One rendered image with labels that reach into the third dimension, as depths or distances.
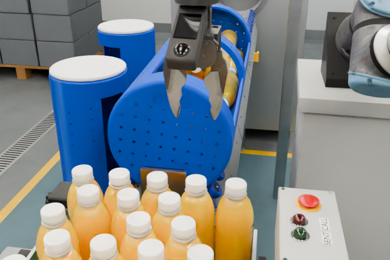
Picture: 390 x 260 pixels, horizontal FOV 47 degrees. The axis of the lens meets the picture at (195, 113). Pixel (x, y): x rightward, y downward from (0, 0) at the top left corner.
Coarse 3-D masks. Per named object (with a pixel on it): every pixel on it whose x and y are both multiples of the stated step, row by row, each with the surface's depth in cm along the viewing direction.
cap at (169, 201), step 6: (168, 192) 79; (174, 192) 79; (162, 198) 78; (168, 198) 78; (174, 198) 78; (162, 204) 76; (168, 204) 76; (174, 204) 76; (162, 210) 77; (168, 210) 77; (174, 210) 77
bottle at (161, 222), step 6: (180, 210) 78; (156, 216) 79; (162, 216) 78; (168, 216) 78; (174, 216) 78; (156, 222) 78; (162, 222) 77; (168, 222) 77; (156, 228) 78; (162, 228) 77; (168, 228) 77; (162, 234) 77; (168, 234) 77; (162, 240) 78
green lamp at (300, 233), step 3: (297, 228) 70; (300, 228) 70; (303, 228) 70; (294, 231) 70; (297, 231) 69; (300, 231) 69; (303, 231) 69; (306, 231) 70; (294, 234) 69; (297, 234) 69; (300, 234) 69; (303, 234) 69; (306, 234) 69; (297, 237) 69; (300, 237) 69; (303, 237) 69
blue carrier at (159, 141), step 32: (160, 64) 109; (128, 96) 97; (160, 96) 96; (192, 96) 95; (128, 128) 100; (160, 128) 99; (192, 128) 98; (224, 128) 97; (128, 160) 104; (160, 160) 102; (192, 160) 101; (224, 160) 100
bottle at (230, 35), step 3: (225, 30) 173; (228, 30) 172; (231, 30) 173; (222, 33) 171; (225, 33) 169; (228, 33) 168; (231, 33) 169; (234, 33) 172; (225, 36) 165; (228, 36) 165; (231, 36) 166; (234, 36) 170; (231, 39) 162; (234, 39) 166; (234, 42) 164
